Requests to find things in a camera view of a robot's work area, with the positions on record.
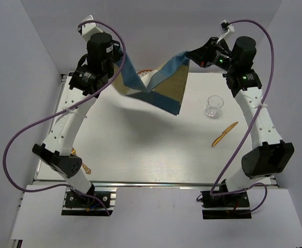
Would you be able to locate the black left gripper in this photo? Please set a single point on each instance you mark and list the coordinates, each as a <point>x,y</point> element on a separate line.
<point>117,54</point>

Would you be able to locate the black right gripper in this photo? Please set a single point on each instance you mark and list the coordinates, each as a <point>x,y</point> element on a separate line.
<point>202,56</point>

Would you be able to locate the floral ceramic plate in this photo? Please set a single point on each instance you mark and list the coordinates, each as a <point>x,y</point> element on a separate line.
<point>146,74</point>

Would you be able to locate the clear drinking glass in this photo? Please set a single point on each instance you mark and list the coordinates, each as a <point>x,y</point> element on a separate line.
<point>214,106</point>

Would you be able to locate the blue and beige placemat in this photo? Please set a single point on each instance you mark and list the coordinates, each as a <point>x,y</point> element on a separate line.
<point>163,87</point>

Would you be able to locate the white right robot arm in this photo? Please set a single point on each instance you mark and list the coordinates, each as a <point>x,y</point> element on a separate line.
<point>269,154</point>

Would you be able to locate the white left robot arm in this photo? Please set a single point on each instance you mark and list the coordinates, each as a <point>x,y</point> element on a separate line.
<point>56,149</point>

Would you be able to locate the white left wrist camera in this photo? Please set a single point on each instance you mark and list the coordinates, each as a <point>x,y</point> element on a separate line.
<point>87,30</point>

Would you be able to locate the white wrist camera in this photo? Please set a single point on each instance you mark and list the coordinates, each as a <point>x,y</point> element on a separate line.
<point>227,29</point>
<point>87,30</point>

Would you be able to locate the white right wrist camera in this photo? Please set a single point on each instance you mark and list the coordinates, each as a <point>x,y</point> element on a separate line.
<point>227,29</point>

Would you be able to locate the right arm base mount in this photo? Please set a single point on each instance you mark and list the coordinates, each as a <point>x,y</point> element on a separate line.
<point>228,207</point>

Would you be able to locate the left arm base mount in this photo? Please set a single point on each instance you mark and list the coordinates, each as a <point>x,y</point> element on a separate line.
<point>75,205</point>

